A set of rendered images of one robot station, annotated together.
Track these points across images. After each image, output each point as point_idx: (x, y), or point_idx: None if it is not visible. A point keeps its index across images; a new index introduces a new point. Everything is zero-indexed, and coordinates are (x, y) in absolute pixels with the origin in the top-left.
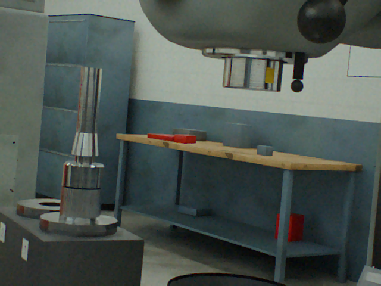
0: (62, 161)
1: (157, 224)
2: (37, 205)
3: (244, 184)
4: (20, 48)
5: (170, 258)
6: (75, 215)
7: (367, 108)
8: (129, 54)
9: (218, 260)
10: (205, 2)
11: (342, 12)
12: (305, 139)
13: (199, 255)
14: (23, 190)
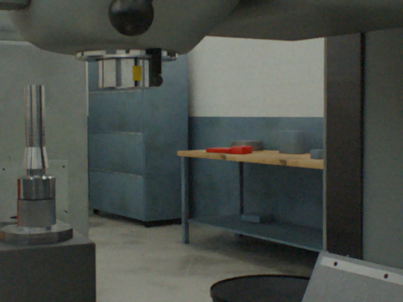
0: (131, 181)
1: (224, 234)
2: (7, 219)
3: (303, 189)
4: (62, 78)
5: (236, 265)
6: (29, 225)
7: None
8: (185, 75)
9: (282, 263)
10: (45, 8)
11: (145, 4)
12: None
13: (264, 260)
14: (77, 210)
